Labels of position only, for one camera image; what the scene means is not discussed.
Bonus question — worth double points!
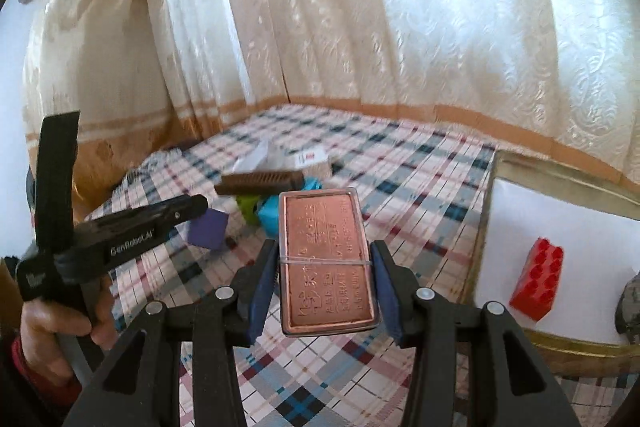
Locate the metal tray with white lining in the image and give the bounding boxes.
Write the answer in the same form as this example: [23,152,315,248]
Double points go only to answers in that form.
[465,150,640,358]

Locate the copper embossed tin box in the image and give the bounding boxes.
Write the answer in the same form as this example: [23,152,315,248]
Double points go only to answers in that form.
[278,188,378,337]

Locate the purple block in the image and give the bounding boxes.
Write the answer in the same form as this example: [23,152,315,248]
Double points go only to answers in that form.
[187,208,230,253]

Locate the cyan building block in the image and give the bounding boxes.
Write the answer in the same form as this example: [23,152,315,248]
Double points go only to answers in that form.
[257,177,321,239]

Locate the brown comb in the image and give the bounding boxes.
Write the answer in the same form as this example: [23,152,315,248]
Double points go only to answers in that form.
[215,171,306,196]

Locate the red building block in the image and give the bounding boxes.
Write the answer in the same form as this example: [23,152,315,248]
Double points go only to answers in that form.
[509,237,565,323]

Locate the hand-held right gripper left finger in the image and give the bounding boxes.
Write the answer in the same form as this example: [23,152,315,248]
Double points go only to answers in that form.
[65,239,279,427]

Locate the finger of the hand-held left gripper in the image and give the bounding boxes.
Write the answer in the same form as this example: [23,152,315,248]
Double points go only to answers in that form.
[36,111,81,255]
[167,194,209,228]

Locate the person's left hand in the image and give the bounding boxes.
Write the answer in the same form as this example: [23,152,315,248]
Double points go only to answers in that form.
[20,276,119,388]

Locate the cream curtain with orange band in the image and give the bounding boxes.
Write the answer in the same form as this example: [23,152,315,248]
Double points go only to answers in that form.
[22,0,640,190]

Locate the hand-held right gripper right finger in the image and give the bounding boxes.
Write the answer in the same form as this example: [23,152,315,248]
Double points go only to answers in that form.
[370,239,583,427]

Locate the white folded paper box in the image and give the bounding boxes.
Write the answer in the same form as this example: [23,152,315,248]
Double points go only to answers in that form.
[232,138,301,172]

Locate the green building block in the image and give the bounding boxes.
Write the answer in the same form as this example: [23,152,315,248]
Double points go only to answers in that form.
[236,194,266,226]

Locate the white box with red label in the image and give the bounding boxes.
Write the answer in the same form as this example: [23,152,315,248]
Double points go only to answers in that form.
[295,147,334,180]

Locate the camouflage hair claw clip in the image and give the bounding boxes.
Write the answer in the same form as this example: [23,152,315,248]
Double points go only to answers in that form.
[614,272,640,336]

